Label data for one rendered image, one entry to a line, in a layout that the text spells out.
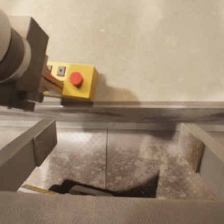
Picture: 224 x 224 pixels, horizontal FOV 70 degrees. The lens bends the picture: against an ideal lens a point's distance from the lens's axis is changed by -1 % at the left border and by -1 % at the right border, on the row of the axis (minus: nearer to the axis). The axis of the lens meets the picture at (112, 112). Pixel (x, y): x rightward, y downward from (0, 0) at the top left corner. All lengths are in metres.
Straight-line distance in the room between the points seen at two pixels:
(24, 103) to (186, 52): 0.36
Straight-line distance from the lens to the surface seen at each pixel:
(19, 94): 0.25
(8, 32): 0.21
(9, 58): 0.22
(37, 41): 0.28
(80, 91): 0.37
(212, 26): 0.50
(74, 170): 1.19
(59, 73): 0.39
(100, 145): 1.12
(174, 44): 0.45
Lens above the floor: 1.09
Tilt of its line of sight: 79 degrees down
